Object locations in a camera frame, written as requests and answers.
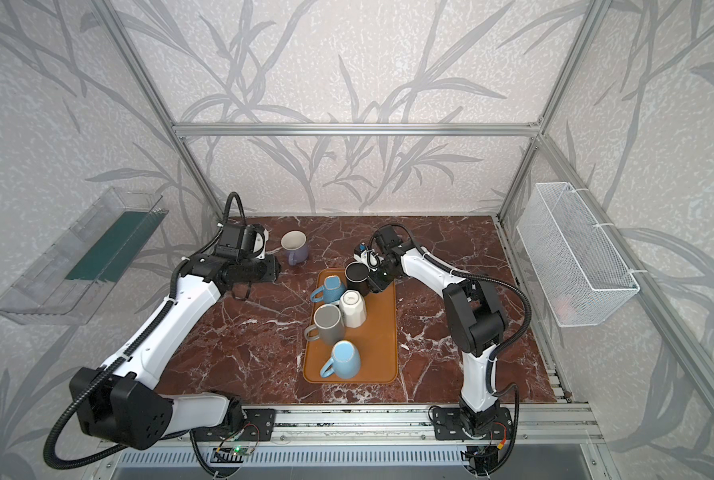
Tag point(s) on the white faceted mug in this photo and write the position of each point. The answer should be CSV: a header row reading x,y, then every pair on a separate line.
x,y
353,308

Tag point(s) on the black mug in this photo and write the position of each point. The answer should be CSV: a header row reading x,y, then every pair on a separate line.
x,y
357,278

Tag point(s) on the large light blue mug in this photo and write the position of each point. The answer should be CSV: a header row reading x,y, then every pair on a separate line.
x,y
344,361

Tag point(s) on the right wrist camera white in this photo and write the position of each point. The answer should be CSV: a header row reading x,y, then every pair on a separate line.
x,y
367,256

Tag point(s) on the small blue mug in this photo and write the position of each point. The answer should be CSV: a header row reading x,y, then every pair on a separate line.
x,y
330,291

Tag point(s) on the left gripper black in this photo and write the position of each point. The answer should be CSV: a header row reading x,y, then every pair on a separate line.
x,y
270,267

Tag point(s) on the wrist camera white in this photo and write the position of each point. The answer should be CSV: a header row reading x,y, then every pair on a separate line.
x,y
253,242
367,256

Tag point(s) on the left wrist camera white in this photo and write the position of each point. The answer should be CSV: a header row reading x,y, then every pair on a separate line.
x,y
253,242

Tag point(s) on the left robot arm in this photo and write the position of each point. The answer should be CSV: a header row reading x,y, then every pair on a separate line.
x,y
118,402

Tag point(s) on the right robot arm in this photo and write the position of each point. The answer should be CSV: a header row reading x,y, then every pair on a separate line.
x,y
474,312

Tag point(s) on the lavender purple mug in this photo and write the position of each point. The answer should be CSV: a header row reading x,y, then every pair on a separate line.
x,y
295,244

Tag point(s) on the orange brown tray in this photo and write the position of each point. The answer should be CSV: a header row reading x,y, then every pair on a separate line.
x,y
376,340

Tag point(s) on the grey mug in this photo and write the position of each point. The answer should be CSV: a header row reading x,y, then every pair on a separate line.
x,y
328,325

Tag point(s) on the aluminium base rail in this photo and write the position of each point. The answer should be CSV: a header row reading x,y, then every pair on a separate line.
x,y
408,424

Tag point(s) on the clear plastic wall bin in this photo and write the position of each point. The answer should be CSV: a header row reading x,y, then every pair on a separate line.
x,y
67,284

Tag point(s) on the white wire mesh basket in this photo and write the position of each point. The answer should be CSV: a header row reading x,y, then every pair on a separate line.
x,y
582,275

